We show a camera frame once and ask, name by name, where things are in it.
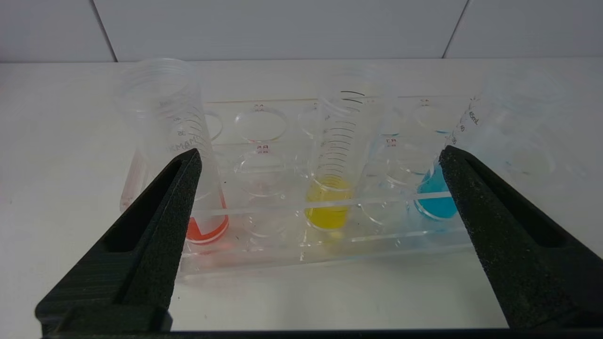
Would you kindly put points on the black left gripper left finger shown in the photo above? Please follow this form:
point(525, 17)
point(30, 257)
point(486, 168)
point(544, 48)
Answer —
point(150, 245)

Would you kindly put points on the test tube with blue pigment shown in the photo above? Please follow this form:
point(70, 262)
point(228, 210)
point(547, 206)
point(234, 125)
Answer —
point(509, 117)

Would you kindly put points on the test tube with yellow pigment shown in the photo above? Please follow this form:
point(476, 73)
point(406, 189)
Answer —
point(327, 207)

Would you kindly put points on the test tube with red pigment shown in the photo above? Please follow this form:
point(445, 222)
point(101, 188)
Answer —
point(160, 103)

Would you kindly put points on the clear plastic test tube rack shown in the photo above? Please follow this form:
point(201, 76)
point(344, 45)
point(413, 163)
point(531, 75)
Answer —
point(282, 254)

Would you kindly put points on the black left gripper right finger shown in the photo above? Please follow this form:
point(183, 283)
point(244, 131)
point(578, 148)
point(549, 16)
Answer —
point(518, 245)

